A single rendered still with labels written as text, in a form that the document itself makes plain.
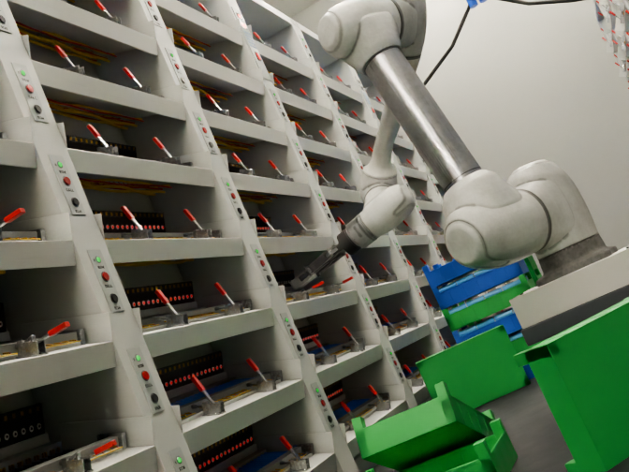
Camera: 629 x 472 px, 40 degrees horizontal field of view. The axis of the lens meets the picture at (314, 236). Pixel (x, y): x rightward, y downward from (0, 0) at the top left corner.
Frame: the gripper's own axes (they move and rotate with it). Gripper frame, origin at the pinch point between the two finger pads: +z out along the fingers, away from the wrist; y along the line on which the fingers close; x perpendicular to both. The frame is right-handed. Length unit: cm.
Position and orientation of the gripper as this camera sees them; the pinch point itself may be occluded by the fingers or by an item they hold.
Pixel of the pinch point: (302, 279)
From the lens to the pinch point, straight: 257.8
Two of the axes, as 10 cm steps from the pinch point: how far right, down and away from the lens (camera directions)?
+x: 5.8, 7.9, -2.0
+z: -7.4, 6.1, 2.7
